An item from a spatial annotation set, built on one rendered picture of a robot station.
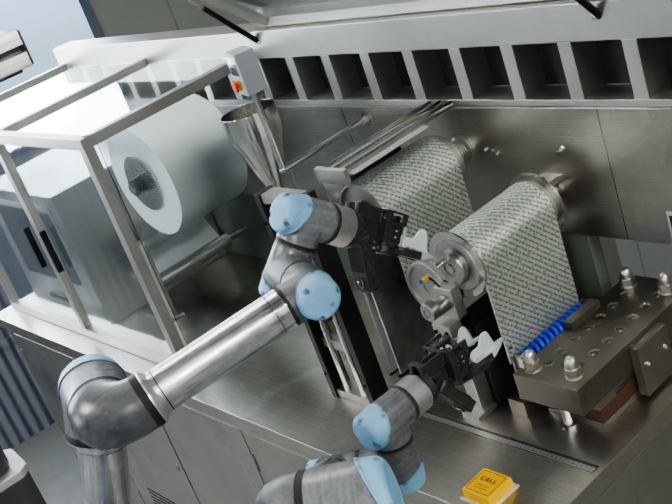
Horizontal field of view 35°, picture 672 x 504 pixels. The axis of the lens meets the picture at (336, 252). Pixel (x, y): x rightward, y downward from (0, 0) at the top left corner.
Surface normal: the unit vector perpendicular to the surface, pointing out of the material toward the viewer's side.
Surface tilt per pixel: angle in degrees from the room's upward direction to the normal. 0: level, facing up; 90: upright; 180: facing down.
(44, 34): 90
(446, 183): 92
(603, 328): 0
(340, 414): 0
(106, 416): 64
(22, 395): 90
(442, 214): 92
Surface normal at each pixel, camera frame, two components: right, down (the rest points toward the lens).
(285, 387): -0.32, -0.87
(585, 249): -0.71, 0.49
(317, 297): 0.37, 0.26
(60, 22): 0.56, 0.15
